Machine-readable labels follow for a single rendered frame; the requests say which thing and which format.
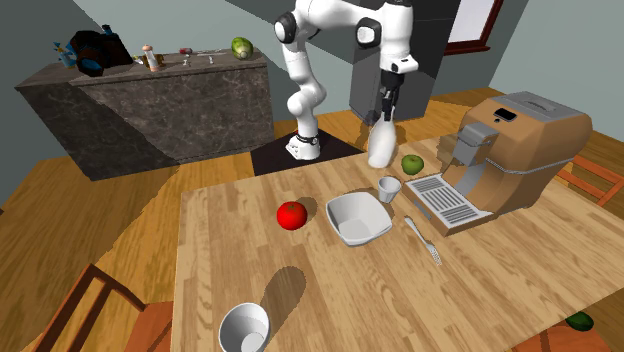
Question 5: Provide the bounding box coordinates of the dark robot stand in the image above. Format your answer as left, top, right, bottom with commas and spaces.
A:
249, 129, 365, 177

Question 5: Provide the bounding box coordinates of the silver fork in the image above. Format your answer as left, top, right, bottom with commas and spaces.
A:
403, 216, 444, 267

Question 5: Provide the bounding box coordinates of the light wooden table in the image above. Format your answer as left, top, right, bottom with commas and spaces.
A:
168, 136, 624, 352

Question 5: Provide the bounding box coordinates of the dark marble kitchen counter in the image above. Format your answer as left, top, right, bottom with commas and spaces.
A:
13, 24, 276, 182

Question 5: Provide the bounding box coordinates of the brown wooden chair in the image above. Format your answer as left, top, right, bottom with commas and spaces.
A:
29, 263, 175, 352
555, 154, 624, 208
509, 319, 624, 352

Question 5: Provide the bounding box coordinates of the green apple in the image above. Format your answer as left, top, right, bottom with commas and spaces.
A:
401, 154, 425, 177

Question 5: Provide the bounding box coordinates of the white square bowl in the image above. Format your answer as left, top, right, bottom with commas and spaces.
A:
324, 191, 394, 248

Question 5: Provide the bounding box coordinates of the small white cup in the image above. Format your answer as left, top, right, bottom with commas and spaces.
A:
377, 175, 403, 204

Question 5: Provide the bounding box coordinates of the white round bowl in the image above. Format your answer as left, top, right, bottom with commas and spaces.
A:
217, 302, 272, 352

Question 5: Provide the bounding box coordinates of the brown coffee machine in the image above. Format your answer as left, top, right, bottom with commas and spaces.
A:
402, 90, 594, 238

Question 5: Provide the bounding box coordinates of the white bottle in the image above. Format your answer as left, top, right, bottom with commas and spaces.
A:
366, 110, 398, 170

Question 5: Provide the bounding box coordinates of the dark green avocado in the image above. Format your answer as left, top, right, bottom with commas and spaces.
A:
564, 311, 595, 333

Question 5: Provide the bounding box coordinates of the red tomato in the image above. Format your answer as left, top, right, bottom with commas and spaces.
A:
276, 200, 309, 232

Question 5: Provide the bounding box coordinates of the red framed window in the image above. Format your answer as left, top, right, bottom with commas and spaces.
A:
442, 0, 505, 56

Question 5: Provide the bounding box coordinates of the grey cabinet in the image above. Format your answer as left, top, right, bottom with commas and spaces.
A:
347, 0, 462, 127

